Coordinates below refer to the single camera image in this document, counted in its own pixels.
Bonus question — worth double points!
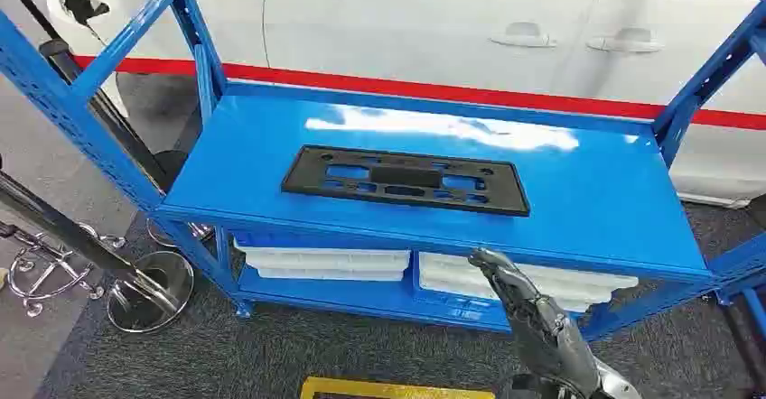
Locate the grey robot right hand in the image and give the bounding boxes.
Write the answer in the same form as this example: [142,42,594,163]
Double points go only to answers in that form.
[467,246,603,399]

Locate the black plastic panel with cutouts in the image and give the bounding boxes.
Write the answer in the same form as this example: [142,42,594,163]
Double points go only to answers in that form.
[281,144,532,218]

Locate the white foam tray stack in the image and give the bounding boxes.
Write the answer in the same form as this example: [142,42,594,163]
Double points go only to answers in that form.
[417,251,640,315]
[233,237,413,283]

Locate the blue metal shelf rack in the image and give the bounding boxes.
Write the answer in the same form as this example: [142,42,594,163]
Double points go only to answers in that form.
[0,0,766,342]

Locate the yellow floor tape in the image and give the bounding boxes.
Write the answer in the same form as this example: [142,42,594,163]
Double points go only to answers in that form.
[299,376,497,399]

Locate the white car with red stripe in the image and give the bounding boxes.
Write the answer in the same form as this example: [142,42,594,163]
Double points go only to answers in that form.
[46,0,766,209]

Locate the chrome stool with black column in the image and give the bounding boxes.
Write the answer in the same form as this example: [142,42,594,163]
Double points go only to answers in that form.
[0,169,196,334]

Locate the white car door handle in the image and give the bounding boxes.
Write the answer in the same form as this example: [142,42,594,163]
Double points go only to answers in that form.
[489,22,558,50]
[585,26,665,54]

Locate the chrome footrest ring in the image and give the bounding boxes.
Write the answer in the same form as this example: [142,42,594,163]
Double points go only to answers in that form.
[6,222,128,319]

